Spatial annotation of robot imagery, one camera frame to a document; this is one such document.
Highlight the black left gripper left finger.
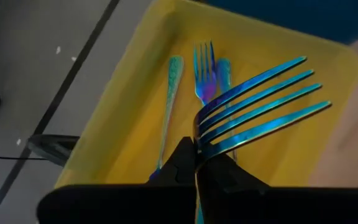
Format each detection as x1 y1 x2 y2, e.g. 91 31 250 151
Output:
37 136 198 224

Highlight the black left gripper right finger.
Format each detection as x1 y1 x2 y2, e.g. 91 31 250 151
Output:
196 152 358 224

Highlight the silver fork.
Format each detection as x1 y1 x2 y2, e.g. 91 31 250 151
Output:
193 55 333 224

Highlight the iridescent fork with speckled handle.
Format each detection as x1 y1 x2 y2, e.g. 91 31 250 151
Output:
149 55 185 181

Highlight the yellow plastic bin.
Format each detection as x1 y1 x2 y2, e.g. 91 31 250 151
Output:
54 0 358 190

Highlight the blue plastic bin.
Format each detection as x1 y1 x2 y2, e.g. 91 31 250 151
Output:
205 0 358 45

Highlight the black table bracket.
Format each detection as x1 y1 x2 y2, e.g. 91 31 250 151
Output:
26 134 81 167

